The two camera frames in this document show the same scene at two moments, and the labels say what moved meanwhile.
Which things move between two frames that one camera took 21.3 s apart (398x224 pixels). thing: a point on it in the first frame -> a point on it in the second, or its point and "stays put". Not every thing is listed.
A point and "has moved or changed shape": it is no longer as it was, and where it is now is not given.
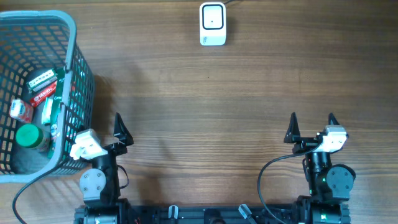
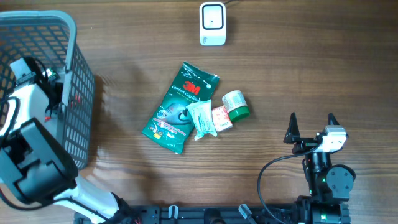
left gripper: [121, 133] -> [59, 84]
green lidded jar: [32, 135] has moved or changed shape
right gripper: [293, 135] stays put
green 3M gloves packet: [55, 119] -> [168, 124]
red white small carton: [21, 111] has moved or changed shape
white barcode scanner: [212, 23] stays put
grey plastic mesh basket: [34, 40] stays put
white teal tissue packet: [46, 118] has moved or changed shape
